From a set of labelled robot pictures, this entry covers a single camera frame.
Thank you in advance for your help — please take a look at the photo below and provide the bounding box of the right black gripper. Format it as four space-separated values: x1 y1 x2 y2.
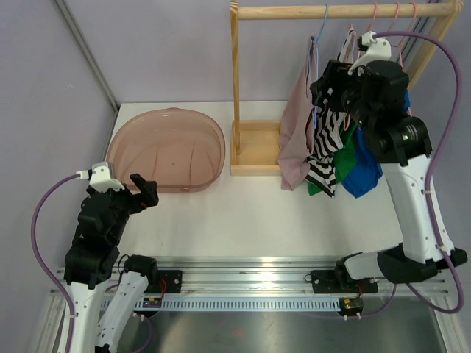
310 60 376 132

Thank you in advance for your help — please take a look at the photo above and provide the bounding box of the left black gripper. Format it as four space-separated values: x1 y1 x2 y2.
102 173 158 243

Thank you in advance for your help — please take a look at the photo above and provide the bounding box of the light blue wire hanger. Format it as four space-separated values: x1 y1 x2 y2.
311 4 329 129

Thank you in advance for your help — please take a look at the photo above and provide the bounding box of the pink tank top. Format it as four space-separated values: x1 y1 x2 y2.
278 36 317 191

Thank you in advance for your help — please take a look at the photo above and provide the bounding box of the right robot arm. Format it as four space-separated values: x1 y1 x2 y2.
310 60 467 293

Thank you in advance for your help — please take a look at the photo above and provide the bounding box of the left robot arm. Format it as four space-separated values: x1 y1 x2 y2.
64 174 183 352

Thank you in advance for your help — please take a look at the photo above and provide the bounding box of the black white striped tank top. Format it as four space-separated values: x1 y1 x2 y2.
304 24 358 199

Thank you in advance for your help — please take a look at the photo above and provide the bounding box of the pink hanger under striped top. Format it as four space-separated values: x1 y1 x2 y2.
341 3 380 132

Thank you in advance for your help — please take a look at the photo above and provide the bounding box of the green tank top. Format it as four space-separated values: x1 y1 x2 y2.
331 124 358 190

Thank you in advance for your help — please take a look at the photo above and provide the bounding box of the blue tank top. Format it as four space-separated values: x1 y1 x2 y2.
340 91 411 199

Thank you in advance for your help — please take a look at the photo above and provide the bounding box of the pink hanger under blue top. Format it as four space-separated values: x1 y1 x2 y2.
398 2 417 116

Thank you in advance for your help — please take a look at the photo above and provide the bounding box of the pink hanger under green top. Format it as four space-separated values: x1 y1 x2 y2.
386 2 400 49

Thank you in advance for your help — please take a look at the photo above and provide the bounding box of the pink plastic basin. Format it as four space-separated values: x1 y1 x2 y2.
107 107 225 193

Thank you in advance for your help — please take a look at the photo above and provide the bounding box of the wooden clothes rack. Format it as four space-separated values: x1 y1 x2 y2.
230 1 464 177

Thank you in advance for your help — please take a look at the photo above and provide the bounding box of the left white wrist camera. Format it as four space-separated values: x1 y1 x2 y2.
77 161 124 193

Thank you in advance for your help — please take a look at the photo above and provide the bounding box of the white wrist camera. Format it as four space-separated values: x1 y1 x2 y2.
349 31 392 74
77 161 124 193

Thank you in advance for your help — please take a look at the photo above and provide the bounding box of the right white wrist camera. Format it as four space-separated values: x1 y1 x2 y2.
349 31 392 74

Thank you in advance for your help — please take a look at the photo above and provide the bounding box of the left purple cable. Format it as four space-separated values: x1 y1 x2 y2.
30 174 80 353

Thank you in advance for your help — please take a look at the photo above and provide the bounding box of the aluminium rail frame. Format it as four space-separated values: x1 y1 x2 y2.
49 255 450 297

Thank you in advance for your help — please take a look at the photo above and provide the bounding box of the white slotted cable duct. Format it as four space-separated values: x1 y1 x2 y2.
99 296 341 313

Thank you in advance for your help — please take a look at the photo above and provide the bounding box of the left corner aluminium post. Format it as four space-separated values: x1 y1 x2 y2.
52 0 119 115

